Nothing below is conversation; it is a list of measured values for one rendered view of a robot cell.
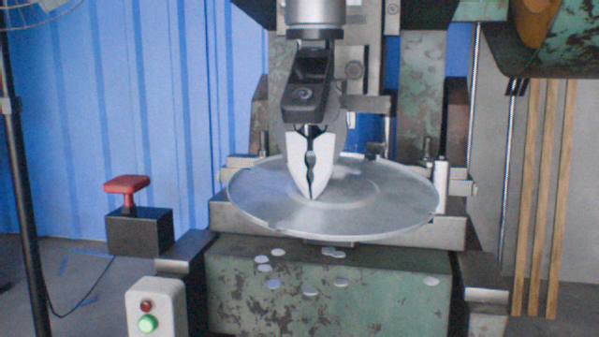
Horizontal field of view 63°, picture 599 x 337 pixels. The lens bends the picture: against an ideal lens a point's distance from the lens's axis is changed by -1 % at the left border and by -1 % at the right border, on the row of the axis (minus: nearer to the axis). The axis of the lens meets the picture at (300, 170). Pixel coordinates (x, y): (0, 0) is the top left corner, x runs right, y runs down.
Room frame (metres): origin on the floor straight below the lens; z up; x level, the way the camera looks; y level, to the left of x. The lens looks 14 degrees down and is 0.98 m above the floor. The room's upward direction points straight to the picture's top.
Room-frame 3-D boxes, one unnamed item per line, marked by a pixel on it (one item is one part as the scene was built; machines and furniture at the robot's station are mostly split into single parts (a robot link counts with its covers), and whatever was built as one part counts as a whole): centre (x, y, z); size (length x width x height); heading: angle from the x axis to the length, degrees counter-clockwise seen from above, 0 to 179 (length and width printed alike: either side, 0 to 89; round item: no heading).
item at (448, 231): (0.94, -0.08, 0.67); 0.45 x 0.30 x 0.06; 78
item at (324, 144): (0.62, -0.03, 0.83); 0.06 x 0.03 x 0.09; 168
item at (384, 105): (0.94, -0.08, 0.86); 0.20 x 0.16 x 0.05; 78
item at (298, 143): (0.63, 0.00, 0.83); 0.06 x 0.03 x 0.09; 168
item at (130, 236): (0.78, 0.27, 0.62); 0.10 x 0.06 x 0.20; 78
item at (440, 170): (0.78, -0.23, 0.75); 0.03 x 0.03 x 0.10; 78
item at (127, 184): (0.78, 0.29, 0.72); 0.07 x 0.06 x 0.08; 168
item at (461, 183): (0.90, -0.25, 0.76); 0.17 x 0.06 x 0.10; 78
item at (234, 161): (0.97, 0.08, 0.76); 0.17 x 0.06 x 0.10; 78
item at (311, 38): (0.63, -0.02, 0.93); 0.09 x 0.08 x 0.12; 168
